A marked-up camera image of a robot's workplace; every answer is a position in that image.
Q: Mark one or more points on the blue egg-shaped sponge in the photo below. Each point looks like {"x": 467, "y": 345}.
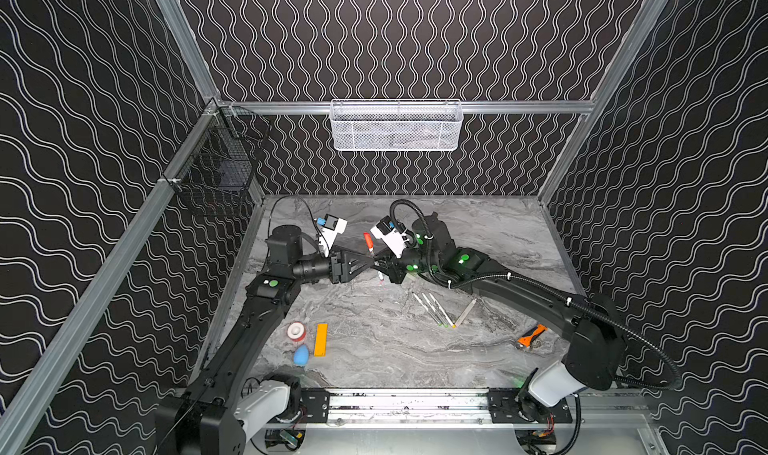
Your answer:
{"x": 301, "y": 355}

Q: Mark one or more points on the white pen green tip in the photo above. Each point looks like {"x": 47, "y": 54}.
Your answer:
{"x": 428, "y": 311}

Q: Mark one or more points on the white pen lying apart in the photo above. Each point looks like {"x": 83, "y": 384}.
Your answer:
{"x": 465, "y": 313}

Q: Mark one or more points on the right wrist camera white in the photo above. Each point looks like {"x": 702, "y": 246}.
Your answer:
{"x": 386, "y": 231}

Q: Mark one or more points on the white pen green end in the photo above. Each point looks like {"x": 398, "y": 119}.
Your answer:
{"x": 434, "y": 312}

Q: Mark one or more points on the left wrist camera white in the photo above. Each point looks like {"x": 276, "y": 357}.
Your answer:
{"x": 330, "y": 227}

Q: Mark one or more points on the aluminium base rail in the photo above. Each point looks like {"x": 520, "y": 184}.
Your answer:
{"x": 433, "y": 408}

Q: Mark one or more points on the orange handled metal tool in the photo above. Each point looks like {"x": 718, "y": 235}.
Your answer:
{"x": 527, "y": 340}

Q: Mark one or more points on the white wire mesh basket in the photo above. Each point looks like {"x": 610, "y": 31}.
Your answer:
{"x": 389, "y": 125}

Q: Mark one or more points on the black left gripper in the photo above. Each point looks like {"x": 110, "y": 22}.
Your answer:
{"x": 335, "y": 266}

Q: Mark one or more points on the black wire mesh basket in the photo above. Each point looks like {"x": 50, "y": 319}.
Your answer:
{"x": 217, "y": 175}

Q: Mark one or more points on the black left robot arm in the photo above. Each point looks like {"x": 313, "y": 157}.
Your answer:
{"x": 211, "y": 416}

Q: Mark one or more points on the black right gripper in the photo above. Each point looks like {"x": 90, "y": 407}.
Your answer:
{"x": 395, "y": 266}

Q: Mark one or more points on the red pen cap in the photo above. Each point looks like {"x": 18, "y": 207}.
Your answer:
{"x": 369, "y": 243}

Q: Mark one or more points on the red white tape roll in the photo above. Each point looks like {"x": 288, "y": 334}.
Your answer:
{"x": 296, "y": 332}

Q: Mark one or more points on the yellow rectangular block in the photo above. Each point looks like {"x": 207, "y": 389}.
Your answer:
{"x": 321, "y": 339}

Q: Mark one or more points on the white pen yellow tip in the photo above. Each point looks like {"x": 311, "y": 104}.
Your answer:
{"x": 442, "y": 311}

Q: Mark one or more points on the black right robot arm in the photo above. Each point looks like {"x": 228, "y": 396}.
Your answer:
{"x": 416, "y": 243}

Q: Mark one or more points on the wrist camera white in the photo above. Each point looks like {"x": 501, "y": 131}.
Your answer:
{"x": 386, "y": 231}
{"x": 330, "y": 227}

